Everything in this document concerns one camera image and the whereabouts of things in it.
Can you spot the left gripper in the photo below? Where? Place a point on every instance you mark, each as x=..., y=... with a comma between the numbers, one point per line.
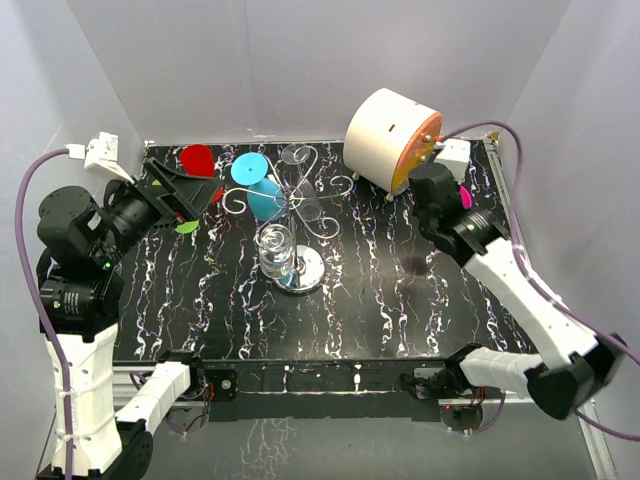
x=183, y=194

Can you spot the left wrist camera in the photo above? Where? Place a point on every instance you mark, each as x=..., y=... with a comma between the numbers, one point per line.
x=101, y=158

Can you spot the pink wine glass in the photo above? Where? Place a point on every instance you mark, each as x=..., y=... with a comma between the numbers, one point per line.
x=466, y=198

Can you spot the chrome wine glass rack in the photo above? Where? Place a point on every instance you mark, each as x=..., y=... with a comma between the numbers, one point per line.
x=309, y=266

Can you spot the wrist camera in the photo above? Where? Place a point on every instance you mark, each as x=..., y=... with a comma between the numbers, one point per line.
x=454, y=154
x=101, y=158

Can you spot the white cylindrical stool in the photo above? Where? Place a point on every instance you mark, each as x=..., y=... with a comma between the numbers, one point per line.
x=387, y=137

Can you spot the clear tumbler glass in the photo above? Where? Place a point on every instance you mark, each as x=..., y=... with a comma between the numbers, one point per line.
x=276, y=251

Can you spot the clear champagne flute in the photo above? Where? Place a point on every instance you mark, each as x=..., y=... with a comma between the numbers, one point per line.
x=298, y=161

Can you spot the cyan wine glass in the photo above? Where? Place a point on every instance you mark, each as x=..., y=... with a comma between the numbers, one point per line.
x=265, y=198

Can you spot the green wine glass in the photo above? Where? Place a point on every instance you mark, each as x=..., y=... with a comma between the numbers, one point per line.
x=187, y=227

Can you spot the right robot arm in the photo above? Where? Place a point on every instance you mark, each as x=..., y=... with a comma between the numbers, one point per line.
x=571, y=363

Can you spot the red wine glass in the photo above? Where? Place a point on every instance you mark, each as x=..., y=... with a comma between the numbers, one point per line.
x=198, y=160

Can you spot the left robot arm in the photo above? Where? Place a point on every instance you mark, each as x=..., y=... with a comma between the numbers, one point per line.
x=80, y=290

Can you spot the black base frame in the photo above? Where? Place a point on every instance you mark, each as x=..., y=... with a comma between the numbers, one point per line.
x=318, y=389

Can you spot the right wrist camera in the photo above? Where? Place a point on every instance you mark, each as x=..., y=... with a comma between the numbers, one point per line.
x=454, y=154

